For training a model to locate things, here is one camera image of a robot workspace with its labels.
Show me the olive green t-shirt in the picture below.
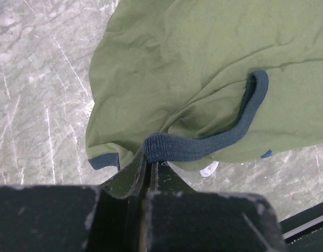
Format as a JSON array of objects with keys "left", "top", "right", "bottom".
[{"left": 85, "top": 1, "right": 323, "bottom": 171}]

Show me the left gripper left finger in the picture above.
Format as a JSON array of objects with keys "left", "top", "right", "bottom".
[{"left": 100, "top": 147, "right": 146, "bottom": 197}]

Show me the round brooch pin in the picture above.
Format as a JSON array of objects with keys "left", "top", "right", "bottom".
[{"left": 199, "top": 161, "right": 219, "bottom": 177}]

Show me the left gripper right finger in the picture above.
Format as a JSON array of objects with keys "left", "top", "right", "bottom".
[{"left": 150, "top": 162, "right": 195, "bottom": 193}]

